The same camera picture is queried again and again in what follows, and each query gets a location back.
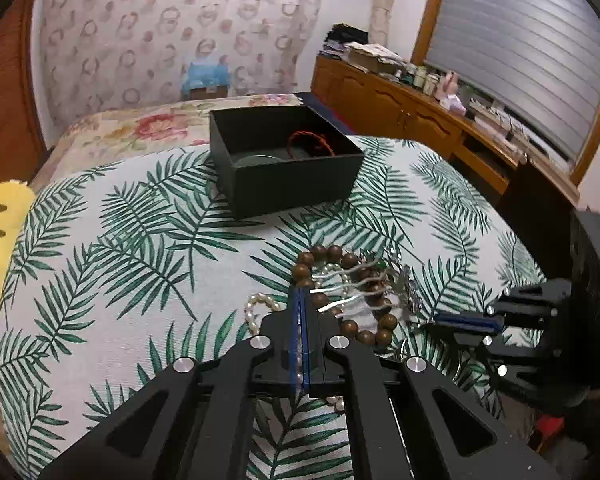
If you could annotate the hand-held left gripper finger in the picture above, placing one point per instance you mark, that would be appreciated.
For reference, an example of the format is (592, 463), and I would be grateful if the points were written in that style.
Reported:
(306, 345)
(296, 345)

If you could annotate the small cardboard box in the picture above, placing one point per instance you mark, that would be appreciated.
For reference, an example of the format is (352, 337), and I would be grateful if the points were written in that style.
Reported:
(207, 92)

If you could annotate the silver hair comb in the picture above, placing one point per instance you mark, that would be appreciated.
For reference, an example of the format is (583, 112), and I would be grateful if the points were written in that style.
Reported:
(406, 285)

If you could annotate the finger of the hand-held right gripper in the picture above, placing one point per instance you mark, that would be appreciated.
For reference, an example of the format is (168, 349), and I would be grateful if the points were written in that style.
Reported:
(535, 297)
(525, 365)

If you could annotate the grey window blind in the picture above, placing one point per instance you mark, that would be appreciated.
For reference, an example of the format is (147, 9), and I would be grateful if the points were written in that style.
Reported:
(520, 45)

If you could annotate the cardboard box with papers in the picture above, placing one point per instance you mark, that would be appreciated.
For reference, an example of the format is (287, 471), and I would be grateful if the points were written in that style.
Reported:
(372, 57)

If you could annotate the leaf-print cloth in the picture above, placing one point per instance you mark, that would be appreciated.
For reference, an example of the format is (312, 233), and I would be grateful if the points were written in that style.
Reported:
(130, 260)

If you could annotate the stack of papers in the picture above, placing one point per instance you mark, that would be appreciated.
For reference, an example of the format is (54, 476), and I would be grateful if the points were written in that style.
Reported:
(497, 125)

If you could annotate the beige window drape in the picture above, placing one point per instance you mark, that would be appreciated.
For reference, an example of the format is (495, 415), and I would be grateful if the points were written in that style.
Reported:
(385, 0)

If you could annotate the black cardboard box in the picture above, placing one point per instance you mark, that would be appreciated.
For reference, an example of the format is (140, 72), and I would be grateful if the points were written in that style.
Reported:
(290, 187)

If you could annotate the wooden window frame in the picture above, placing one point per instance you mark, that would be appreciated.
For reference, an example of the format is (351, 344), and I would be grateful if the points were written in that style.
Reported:
(432, 10)

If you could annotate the group of cosmetic bottles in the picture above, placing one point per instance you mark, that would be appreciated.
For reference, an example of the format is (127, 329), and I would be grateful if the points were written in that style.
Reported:
(425, 80)

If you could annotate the stack of folded clothes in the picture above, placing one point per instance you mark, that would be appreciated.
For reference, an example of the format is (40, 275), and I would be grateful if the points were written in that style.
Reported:
(345, 40)

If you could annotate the yellow plush toy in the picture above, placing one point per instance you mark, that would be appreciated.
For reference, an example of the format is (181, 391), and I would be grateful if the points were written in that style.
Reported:
(0, 270)

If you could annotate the green jade bangle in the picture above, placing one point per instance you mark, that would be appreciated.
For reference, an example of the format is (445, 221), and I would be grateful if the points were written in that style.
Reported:
(260, 159)

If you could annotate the circle-patterned curtain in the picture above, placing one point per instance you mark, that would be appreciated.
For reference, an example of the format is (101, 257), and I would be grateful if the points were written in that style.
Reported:
(130, 35)

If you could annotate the pink tissue packet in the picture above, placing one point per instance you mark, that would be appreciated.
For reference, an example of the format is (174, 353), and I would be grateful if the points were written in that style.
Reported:
(452, 104)

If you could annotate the blue plastic bag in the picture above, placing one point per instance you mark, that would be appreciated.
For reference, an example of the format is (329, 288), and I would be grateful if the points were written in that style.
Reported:
(205, 72)

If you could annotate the wooden cabinet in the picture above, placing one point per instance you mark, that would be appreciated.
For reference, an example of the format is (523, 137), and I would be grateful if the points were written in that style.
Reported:
(380, 95)

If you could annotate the floral blanket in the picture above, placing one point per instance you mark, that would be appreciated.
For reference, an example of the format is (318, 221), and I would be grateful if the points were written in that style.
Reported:
(145, 127)

